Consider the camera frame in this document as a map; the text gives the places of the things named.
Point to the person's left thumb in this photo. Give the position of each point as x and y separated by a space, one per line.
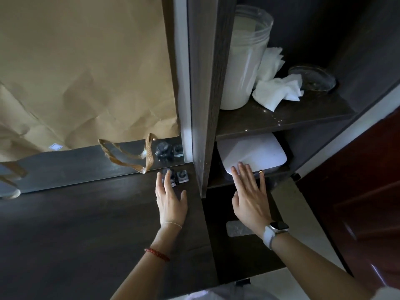
183 199

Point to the red-brown wooden door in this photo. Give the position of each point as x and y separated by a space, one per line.
359 199

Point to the clear jar with white contents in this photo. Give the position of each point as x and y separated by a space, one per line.
242 59

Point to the person's left hand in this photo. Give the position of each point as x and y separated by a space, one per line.
170 209

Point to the person's right thumb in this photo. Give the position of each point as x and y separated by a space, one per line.
235 200

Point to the wall mirror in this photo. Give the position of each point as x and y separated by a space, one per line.
78 167

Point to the person's right forearm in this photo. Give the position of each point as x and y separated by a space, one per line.
315 268

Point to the small white sticker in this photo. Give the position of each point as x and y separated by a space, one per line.
55 147

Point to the person's right hand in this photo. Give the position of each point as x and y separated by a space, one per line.
251 206

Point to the brown paper strip loop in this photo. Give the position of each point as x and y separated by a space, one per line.
137 164

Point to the dark wooden shelf unit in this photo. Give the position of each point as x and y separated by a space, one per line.
209 90

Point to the person's right little finger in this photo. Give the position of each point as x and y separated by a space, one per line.
262 182

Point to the clear round jar lid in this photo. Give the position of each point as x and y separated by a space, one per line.
312 78

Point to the crumpled white tissue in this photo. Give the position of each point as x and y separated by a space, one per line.
278 89

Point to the person's white garment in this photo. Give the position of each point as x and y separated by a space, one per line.
231 293

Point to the person's right middle finger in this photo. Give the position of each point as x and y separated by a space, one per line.
244 174

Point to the flat white box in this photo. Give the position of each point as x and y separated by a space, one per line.
253 151

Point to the person's left forearm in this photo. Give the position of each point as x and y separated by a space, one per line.
147 265

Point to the brown paper sheet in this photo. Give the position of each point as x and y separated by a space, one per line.
84 68

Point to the small dark glass bottle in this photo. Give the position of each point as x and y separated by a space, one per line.
174 179

